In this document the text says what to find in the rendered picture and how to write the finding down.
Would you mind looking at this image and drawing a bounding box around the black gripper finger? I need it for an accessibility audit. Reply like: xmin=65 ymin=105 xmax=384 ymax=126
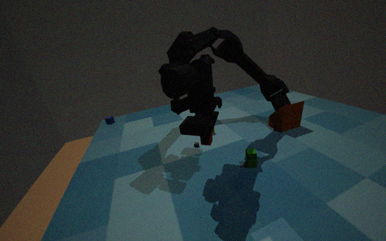
xmin=200 ymin=122 xmax=214 ymax=144
xmin=210 ymin=111 xmax=219 ymax=132

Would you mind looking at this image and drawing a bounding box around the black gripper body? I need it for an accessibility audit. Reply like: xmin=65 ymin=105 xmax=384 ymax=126
xmin=179 ymin=85 xmax=222 ymax=136

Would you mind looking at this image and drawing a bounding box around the green block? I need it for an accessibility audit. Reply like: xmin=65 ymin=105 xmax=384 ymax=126
xmin=246 ymin=158 xmax=258 ymax=169
xmin=245 ymin=148 xmax=257 ymax=161

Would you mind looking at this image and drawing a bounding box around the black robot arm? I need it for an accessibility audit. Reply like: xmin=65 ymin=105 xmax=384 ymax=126
xmin=159 ymin=27 xmax=291 ymax=115

